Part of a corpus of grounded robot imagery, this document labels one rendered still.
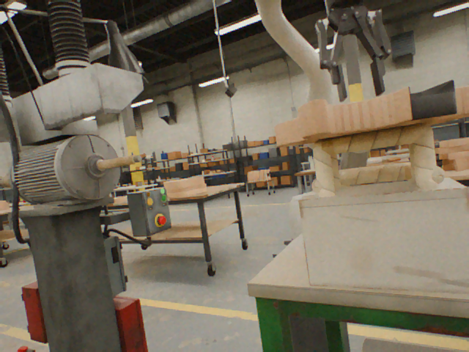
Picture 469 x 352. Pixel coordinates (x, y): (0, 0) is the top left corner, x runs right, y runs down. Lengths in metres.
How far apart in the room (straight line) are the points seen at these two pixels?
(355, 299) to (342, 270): 0.05
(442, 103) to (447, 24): 11.85
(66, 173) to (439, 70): 11.50
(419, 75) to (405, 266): 11.42
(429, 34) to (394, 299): 11.76
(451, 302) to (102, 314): 1.28
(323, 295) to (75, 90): 0.89
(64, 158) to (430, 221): 1.10
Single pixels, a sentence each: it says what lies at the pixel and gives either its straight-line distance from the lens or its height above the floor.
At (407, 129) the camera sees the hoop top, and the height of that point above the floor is 1.20.
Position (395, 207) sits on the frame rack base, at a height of 1.08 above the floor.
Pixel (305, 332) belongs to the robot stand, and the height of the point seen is 0.30.
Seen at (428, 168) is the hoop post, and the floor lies 1.14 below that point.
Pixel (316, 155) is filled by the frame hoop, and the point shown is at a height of 1.18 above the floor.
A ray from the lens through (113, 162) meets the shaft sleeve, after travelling 1.18.
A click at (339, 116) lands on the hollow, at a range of 0.50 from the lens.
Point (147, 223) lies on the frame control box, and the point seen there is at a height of 0.98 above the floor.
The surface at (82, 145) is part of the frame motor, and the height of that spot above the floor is 1.33.
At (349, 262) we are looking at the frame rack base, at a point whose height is 0.98.
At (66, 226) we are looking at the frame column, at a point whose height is 1.04.
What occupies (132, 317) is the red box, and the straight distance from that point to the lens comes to 1.61.
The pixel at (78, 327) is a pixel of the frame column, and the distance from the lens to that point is 1.48.
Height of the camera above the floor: 1.19
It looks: 3 degrees down
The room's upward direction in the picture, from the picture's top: 8 degrees counter-clockwise
